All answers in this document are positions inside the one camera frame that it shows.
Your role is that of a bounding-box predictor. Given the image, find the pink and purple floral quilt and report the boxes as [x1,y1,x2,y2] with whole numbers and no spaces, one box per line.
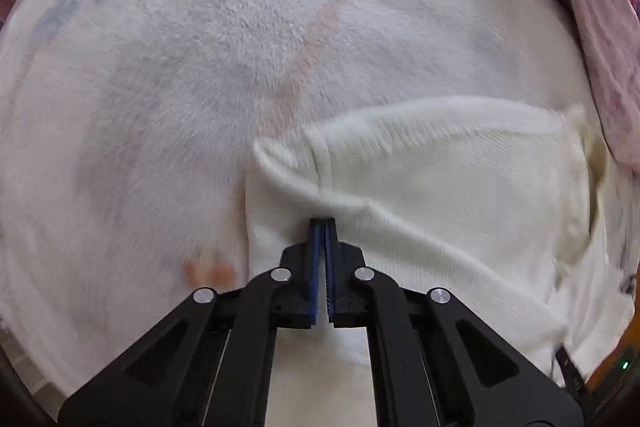
[435,0,640,168]

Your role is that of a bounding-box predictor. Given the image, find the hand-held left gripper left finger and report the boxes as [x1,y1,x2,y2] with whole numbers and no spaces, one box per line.
[57,219,324,427]

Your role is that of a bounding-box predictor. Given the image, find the white printed fleece blanket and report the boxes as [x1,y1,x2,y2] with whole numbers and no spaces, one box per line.
[0,0,640,408]

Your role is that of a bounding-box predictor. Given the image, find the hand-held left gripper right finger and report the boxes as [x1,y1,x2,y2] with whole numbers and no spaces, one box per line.
[324,219,584,427]

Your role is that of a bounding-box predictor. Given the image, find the cream knitted garment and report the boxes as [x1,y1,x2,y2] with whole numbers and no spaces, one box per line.
[246,95,613,427]

